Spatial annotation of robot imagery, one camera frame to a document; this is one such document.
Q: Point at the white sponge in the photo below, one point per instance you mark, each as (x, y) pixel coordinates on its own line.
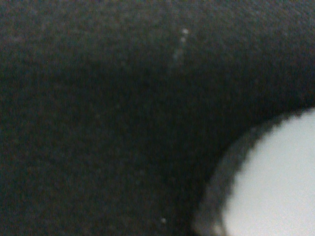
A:
(264, 184)

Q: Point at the black frying pan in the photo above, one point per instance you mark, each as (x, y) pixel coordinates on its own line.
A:
(114, 113)

